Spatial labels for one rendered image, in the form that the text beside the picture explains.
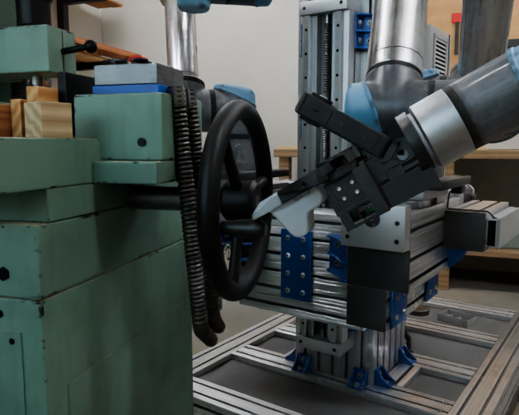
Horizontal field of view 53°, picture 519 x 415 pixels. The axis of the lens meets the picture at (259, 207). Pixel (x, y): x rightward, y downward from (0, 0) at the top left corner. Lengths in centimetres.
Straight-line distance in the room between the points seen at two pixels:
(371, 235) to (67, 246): 60
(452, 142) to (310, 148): 86
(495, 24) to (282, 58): 319
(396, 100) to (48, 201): 44
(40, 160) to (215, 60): 376
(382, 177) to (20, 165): 40
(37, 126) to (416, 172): 45
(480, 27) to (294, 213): 58
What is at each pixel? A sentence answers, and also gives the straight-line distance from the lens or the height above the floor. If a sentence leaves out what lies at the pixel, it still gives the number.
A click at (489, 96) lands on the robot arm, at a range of 57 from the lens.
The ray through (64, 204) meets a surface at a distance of 69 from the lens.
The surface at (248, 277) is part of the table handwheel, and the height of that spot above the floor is 69.
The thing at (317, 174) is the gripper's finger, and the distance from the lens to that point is 57.
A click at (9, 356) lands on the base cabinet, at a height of 64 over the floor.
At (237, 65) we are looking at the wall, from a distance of 428.
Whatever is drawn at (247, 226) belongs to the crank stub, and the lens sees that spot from 63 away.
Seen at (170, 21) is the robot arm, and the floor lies 123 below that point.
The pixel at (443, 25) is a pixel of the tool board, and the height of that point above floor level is 169.
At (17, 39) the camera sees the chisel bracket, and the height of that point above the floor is 105.
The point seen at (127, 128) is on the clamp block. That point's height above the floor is 91.
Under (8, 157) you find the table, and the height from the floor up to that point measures 88.
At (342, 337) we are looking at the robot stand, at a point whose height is 38.
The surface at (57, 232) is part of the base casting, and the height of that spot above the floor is 79.
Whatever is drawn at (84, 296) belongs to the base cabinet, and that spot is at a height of 69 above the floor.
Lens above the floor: 89
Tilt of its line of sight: 7 degrees down
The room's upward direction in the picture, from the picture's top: straight up
